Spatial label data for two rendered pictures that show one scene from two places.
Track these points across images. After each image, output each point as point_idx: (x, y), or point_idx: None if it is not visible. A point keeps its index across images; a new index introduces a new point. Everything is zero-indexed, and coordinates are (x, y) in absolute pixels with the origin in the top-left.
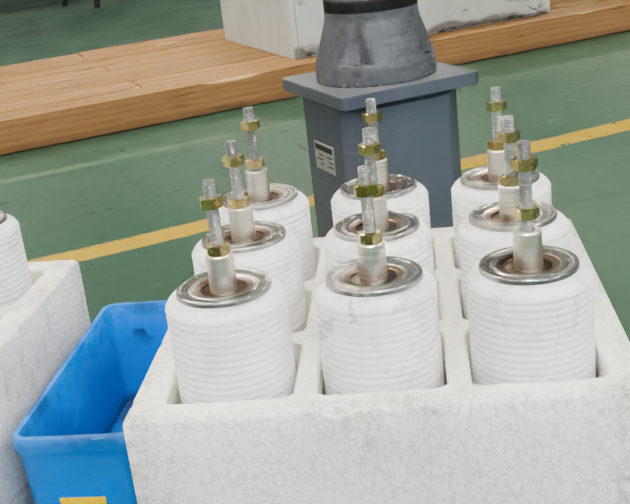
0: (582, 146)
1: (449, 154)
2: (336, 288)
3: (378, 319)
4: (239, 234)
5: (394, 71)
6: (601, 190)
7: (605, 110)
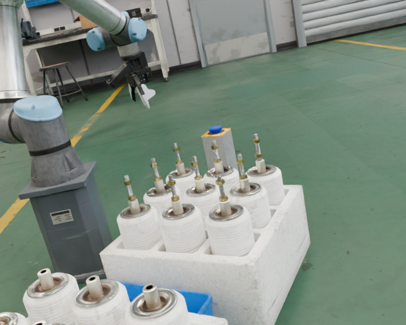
0: (24, 211)
1: (99, 195)
2: (251, 193)
3: (266, 195)
4: (182, 209)
5: (82, 167)
6: None
7: None
